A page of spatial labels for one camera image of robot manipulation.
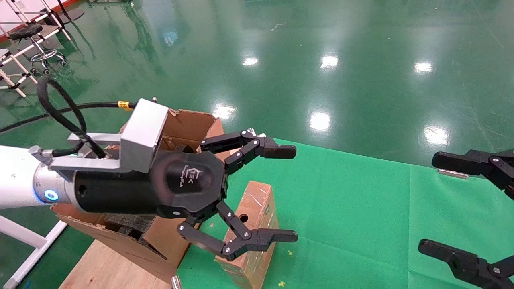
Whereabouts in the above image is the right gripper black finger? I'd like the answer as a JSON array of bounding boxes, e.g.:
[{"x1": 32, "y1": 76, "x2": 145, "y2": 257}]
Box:
[
  {"x1": 432, "y1": 149, "x2": 514, "y2": 200},
  {"x1": 418, "y1": 238, "x2": 514, "y2": 289}
]

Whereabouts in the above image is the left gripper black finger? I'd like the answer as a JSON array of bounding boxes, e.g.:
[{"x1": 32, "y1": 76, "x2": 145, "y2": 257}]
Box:
[
  {"x1": 177, "y1": 201, "x2": 299, "y2": 261},
  {"x1": 200, "y1": 129, "x2": 297, "y2": 174}
]

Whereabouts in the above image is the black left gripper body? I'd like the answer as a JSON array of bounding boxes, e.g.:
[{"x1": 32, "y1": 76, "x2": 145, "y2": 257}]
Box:
[{"x1": 74, "y1": 151, "x2": 229, "y2": 220}]

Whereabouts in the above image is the small brown cardboard box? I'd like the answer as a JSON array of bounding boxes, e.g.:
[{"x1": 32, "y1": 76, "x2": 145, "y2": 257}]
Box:
[{"x1": 215, "y1": 181, "x2": 280, "y2": 289}]

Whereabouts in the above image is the large open cardboard carton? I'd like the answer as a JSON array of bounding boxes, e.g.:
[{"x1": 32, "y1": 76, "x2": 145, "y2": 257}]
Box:
[{"x1": 50, "y1": 108, "x2": 235, "y2": 283}]

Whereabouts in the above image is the green cloth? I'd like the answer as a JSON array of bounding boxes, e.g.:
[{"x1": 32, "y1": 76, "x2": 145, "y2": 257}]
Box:
[{"x1": 177, "y1": 138, "x2": 514, "y2": 289}]

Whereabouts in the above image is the black round stand base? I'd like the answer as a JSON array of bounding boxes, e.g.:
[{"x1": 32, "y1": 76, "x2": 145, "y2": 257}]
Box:
[{"x1": 38, "y1": 8, "x2": 85, "y2": 25}]

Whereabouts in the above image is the white pipe rack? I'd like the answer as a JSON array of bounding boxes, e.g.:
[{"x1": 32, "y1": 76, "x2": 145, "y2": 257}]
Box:
[{"x1": 0, "y1": 0, "x2": 72, "y2": 98}]

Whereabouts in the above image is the black wheeled stool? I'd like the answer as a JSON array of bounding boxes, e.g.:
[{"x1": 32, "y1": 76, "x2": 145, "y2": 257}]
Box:
[{"x1": 8, "y1": 23, "x2": 68, "y2": 76}]

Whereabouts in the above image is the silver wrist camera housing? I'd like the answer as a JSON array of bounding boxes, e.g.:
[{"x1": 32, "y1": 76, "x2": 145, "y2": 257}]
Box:
[{"x1": 50, "y1": 98, "x2": 169, "y2": 175}]

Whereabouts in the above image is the thin black cable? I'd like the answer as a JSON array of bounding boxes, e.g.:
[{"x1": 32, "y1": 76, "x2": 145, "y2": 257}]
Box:
[{"x1": 0, "y1": 77, "x2": 137, "y2": 158}]

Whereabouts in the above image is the white table frame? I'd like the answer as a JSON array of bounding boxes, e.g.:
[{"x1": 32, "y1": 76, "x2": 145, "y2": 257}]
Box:
[{"x1": 0, "y1": 215, "x2": 69, "y2": 289}]

